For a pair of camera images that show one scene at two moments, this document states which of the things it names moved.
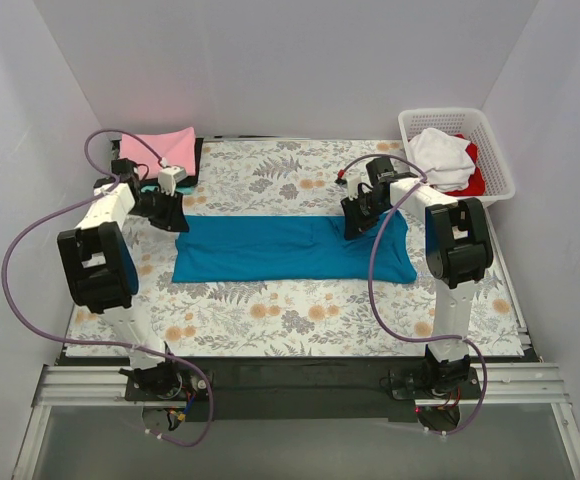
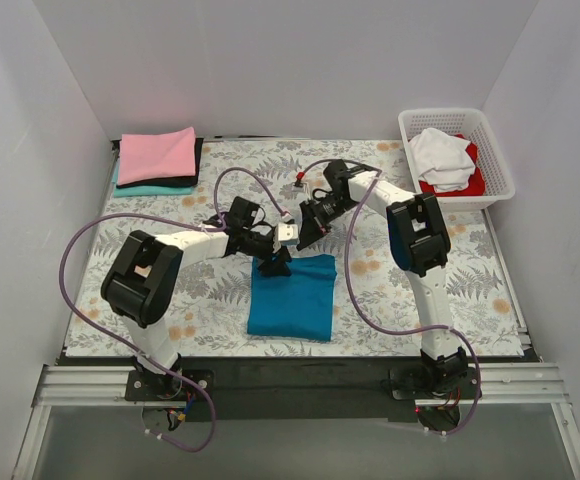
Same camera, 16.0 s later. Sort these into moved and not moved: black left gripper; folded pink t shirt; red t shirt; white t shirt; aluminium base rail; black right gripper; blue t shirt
Moved: black left gripper; blue t shirt; black right gripper
Not moved: white t shirt; aluminium base rail; red t shirt; folded pink t shirt
